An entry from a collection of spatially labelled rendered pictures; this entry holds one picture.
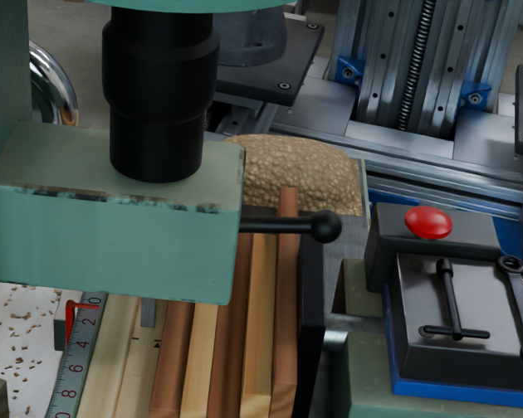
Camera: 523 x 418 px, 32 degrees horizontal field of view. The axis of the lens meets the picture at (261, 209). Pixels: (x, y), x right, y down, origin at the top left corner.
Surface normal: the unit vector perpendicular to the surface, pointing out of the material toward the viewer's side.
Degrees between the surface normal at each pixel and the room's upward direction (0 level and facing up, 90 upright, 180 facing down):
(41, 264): 90
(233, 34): 72
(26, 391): 0
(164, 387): 0
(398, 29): 90
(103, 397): 0
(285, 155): 21
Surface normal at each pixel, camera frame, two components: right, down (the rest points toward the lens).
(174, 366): 0.11, -0.81
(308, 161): 0.15, -0.54
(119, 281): -0.04, 0.58
